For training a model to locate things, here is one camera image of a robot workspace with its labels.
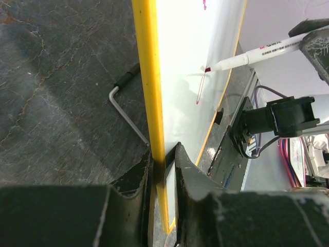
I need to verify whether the orange framed whiteboard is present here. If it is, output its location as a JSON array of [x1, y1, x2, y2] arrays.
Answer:
[[132, 1, 247, 234]]

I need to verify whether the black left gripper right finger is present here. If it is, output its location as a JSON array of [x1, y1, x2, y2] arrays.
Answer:
[[175, 144, 328, 246]]

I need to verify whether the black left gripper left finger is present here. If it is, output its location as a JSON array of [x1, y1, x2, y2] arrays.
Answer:
[[1, 151, 154, 246]]

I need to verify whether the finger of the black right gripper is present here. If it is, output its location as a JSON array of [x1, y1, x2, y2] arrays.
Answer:
[[299, 29, 329, 84], [288, 18, 329, 38]]

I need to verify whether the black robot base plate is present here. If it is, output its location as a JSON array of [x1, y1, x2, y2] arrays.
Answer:
[[205, 126, 255, 191]]

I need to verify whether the white marker with purple cap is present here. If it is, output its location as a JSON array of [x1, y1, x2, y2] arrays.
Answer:
[[205, 33, 307, 73]]

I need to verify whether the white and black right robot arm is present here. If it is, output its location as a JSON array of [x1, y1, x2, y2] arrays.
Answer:
[[228, 19, 328, 158]]

